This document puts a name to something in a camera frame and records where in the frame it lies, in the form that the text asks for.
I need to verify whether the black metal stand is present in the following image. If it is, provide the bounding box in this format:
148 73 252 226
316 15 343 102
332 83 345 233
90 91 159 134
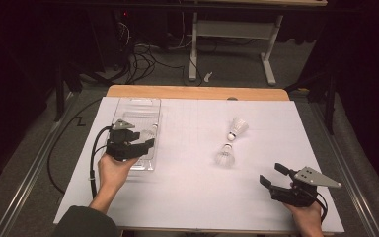
53 62 84 122
284 65 341 136

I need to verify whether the aluminium floor rail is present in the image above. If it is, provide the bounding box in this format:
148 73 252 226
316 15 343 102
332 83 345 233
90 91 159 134
0 92 80 237
310 102 379 237

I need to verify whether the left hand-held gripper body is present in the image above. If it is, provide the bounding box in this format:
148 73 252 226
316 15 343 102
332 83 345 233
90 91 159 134
105 118 146 162

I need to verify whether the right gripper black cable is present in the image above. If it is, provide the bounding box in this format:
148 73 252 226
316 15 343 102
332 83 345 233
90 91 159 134
315 192 329 222

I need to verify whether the black floor cable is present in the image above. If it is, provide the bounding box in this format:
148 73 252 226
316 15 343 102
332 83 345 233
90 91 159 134
46 98 104 196

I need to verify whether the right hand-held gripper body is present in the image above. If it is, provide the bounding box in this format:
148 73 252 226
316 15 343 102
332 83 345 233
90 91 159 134
269 166 342 208

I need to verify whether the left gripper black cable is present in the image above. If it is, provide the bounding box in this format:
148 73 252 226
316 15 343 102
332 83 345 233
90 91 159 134
89 125 113 200

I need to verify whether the person's left hand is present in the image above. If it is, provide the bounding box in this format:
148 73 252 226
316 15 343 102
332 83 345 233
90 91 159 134
97 153 139 196

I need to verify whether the white metal desk frame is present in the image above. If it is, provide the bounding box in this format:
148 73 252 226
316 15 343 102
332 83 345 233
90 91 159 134
184 0 329 87

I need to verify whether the clear plastic storage box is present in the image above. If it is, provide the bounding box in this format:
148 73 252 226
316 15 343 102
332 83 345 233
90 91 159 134
107 97 162 172

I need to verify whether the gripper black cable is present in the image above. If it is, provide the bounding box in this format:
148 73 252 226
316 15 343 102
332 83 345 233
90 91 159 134
89 125 113 200
315 192 329 222

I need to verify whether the bundle of black cables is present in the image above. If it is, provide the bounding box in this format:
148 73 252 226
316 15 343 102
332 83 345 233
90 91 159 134
110 21 198 86

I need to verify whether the person's right hand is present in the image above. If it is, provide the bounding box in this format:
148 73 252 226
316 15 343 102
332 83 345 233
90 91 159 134
281 200 326 237

